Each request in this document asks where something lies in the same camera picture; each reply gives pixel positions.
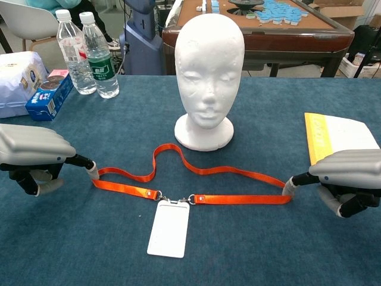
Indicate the white storage basket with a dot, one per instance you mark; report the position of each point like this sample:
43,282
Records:
372,71

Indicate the pile of blue mahjong tiles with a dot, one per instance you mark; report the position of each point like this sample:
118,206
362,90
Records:
276,12

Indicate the white plastic tissue pack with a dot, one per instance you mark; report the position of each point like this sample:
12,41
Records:
12,83

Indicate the white cloth bundle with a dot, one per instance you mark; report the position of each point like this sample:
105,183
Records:
174,15

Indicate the row of mahjong tiles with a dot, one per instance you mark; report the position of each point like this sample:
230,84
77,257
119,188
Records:
214,4

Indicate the white ID badge holder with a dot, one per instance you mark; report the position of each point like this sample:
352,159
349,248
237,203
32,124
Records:
168,229

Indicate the black chair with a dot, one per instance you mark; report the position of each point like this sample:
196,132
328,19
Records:
363,38

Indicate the blue velvet tablecloth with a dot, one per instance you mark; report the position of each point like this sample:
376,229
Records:
89,238

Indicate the yellow and white book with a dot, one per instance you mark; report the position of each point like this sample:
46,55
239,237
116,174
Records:
342,134

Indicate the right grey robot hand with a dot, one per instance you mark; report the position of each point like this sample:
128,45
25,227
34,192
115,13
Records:
351,167

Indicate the blue cookie box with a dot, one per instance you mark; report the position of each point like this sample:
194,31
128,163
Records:
44,101

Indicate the water bottle green label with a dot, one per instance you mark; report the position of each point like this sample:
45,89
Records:
102,71

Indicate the black round disc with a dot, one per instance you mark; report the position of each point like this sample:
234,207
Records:
241,7

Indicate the brown mahjong table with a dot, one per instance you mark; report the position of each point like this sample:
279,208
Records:
268,38

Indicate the water bottle red label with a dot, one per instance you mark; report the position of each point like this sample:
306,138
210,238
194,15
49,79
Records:
74,74

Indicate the blue grey machine base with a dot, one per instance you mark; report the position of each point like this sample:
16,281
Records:
140,44

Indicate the white chair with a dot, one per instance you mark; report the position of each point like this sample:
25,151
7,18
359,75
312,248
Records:
26,21

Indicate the brown cardboard box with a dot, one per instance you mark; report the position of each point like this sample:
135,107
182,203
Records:
339,12

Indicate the small pink box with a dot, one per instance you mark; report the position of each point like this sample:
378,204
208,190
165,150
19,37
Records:
59,73

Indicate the white foam mannequin head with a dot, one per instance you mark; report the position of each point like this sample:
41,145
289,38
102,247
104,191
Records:
208,59

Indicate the seated person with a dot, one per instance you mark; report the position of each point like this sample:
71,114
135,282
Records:
92,9

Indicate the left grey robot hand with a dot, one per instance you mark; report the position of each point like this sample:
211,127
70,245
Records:
29,146

